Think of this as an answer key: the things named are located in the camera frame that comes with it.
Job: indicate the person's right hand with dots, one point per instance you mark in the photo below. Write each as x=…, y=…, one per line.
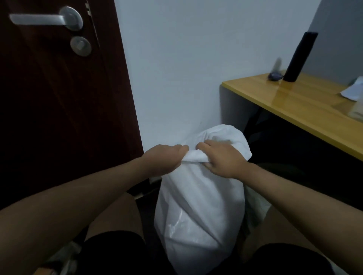
x=224, y=160

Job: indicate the person's left hand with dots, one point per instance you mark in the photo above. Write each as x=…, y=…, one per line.
x=164, y=160

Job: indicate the grey woven sack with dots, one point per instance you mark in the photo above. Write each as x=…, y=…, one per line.
x=256, y=206

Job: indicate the white bag with red print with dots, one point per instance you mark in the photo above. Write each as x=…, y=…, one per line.
x=198, y=215

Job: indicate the green woven sack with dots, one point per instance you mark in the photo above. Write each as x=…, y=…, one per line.
x=62, y=257

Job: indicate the person's left forearm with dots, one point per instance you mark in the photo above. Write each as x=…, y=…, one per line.
x=65, y=212

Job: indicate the person's right forearm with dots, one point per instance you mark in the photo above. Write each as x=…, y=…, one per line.
x=312, y=206

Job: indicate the person's left leg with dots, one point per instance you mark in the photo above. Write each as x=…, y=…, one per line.
x=119, y=215

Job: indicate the person's leg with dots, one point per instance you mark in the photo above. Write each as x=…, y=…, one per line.
x=119, y=215
x=272, y=229

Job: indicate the person's right leg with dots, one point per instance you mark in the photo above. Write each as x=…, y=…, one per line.
x=272, y=229

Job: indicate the dark brown wooden door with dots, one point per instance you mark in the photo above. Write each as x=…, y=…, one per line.
x=122, y=79

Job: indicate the yellow wooden desk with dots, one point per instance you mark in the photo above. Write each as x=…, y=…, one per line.
x=303, y=104

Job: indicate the small dark round case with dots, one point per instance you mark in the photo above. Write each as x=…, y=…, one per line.
x=275, y=76

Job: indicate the black shorts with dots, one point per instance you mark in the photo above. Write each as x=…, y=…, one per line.
x=113, y=255

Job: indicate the black cylindrical bottle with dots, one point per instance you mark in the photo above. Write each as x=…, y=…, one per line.
x=300, y=58

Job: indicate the silver thumb-turn lock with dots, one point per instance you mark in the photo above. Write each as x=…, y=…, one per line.
x=80, y=46

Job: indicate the white tissue sheet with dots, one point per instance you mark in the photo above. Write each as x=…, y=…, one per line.
x=353, y=90

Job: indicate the silver door latch plate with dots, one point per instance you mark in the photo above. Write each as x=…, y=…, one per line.
x=92, y=22

